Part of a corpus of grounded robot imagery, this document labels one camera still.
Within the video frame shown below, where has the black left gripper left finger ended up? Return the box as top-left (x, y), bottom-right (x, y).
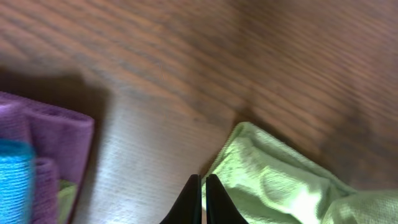
top-left (160, 174), bottom-right (202, 224)

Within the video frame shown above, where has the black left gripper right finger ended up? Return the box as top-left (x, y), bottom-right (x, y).
top-left (205, 174), bottom-right (248, 224)

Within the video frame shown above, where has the green microfibre cloth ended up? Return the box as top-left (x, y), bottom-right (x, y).
top-left (207, 122), bottom-right (397, 224)

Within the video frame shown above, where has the folded green cloth under stack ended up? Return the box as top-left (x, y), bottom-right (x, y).
top-left (58, 180), bottom-right (77, 224)

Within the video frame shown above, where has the folded pink microfibre cloth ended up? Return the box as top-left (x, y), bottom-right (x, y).
top-left (1, 92), bottom-right (94, 223)

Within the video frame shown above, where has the folded blue microfibre cloth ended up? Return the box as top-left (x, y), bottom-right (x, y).
top-left (1, 139), bottom-right (35, 224)

